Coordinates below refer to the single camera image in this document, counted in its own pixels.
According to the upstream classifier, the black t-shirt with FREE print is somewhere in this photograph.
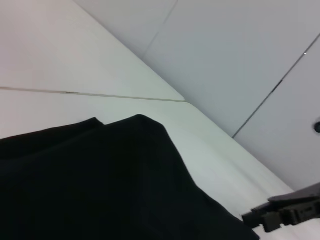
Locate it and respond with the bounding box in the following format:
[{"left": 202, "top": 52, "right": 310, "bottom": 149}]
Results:
[{"left": 0, "top": 113, "right": 261, "bottom": 240}]

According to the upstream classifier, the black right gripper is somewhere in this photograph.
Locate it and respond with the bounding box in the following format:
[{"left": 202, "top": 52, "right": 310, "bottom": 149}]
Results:
[{"left": 241, "top": 181, "right": 320, "bottom": 233}]

